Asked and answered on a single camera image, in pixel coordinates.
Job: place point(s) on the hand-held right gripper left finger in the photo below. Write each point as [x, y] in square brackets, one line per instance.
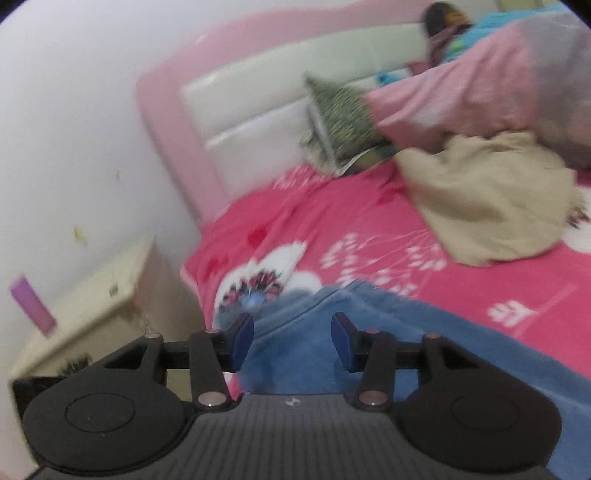
[243, 341]

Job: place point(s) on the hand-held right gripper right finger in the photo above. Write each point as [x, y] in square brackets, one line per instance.
[342, 342]

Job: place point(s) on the blue jeans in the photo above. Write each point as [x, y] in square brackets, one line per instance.
[295, 341]

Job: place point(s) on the pink floral blanket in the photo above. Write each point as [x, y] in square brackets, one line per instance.
[461, 295]

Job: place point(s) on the cream bedside table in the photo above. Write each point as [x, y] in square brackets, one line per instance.
[101, 304]

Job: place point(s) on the beige crumpled cloth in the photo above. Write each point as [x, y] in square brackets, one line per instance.
[489, 203]

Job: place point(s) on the pink bottle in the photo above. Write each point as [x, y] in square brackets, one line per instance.
[34, 304]

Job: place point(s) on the green leaf-patterned pillow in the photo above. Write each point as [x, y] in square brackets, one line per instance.
[344, 120]

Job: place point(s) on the pink and white headboard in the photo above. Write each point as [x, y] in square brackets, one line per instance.
[240, 106]

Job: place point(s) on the pink and grey quilt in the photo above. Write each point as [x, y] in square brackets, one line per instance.
[485, 87]

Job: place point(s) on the child lying in bed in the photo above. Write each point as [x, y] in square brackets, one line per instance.
[489, 27]

